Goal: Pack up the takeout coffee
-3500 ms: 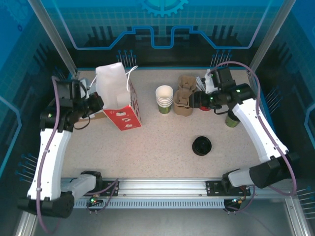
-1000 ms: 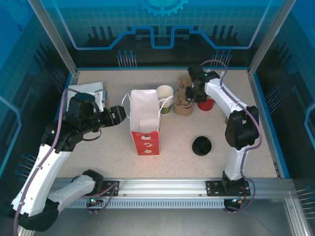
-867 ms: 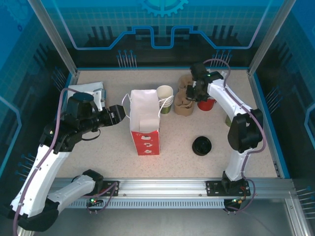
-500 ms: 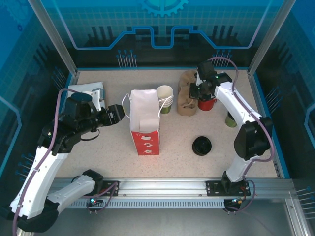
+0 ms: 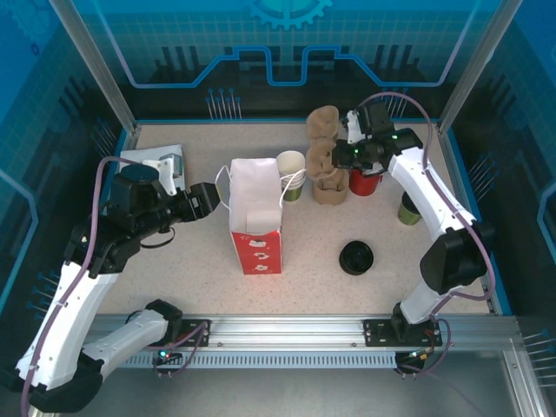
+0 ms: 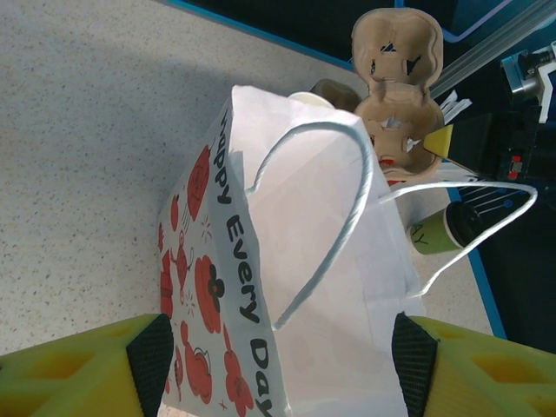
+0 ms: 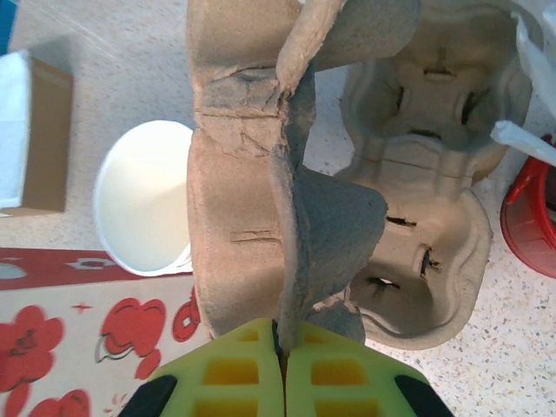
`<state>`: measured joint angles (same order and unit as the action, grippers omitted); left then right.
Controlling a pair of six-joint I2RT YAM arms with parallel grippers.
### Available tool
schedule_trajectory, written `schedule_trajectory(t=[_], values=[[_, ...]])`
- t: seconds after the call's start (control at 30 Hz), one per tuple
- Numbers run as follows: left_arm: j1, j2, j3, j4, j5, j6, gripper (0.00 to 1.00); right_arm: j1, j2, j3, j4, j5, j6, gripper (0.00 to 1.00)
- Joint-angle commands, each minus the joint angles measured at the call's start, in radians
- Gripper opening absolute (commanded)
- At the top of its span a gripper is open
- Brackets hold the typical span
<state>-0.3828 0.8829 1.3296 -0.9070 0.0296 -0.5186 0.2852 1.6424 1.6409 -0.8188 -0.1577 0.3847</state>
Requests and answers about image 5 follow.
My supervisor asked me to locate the small connector with LED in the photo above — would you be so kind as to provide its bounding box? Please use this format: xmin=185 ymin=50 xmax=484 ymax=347
xmin=406 ymin=347 xmax=432 ymax=365
xmin=156 ymin=345 xmax=182 ymax=365

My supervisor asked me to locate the white paper napkin stack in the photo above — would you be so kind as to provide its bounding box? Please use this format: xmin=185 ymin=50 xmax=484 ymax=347
xmin=119 ymin=144 xmax=189 ymax=195

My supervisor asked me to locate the stack of paper cups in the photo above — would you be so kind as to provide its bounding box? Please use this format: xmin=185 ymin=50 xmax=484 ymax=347
xmin=276 ymin=150 xmax=308 ymax=175

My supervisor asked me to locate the aluminium frame post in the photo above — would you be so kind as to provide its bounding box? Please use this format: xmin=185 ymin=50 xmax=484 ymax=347
xmin=49 ymin=0 xmax=141 ymax=134
xmin=437 ymin=0 xmax=509 ymax=135

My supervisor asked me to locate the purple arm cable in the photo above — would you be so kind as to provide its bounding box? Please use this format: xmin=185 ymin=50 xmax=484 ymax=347
xmin=19 ymin=156 xmax=210 ymax=417
xmin=360 ymin=89 xmax=496 ymax=380

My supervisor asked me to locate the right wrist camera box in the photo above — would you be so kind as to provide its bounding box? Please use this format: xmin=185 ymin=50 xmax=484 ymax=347
xmin=341 ymin=109 xmax=369 ymax=145

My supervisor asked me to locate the aluminium mounting rail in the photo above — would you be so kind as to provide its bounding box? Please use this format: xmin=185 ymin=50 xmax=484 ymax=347
xmin=90 ymin=314 xmax=520 ymax=354

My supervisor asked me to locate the slotted grey cable duct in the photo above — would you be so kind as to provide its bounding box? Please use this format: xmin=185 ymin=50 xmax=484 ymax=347
xmin=125 ymin=352 xmax=399 ymax=370

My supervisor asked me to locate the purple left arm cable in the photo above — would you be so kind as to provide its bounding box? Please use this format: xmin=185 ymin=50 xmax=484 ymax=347
xmin=19 ymin=156 xmax=210 ymax=417

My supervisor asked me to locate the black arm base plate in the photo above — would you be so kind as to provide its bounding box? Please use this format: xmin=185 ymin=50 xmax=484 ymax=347
xmin=362 ymin=318 xmax=444 ymax=348
xmin=171 ymin=318 xmax=213 ymax=348

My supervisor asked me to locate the grey metal lower panel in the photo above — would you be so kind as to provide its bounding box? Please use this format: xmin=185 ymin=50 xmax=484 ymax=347
xmin=82 ymin=367 xmax=548 ymax=417

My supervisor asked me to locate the red and white paper bag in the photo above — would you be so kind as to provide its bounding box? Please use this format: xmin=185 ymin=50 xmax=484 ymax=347
xmin=215 ymin=156 xmax=310 ymax=275

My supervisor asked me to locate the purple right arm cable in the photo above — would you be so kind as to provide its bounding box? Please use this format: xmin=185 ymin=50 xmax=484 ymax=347
xmin=360 ymin=89 xmax=496 ymax=380

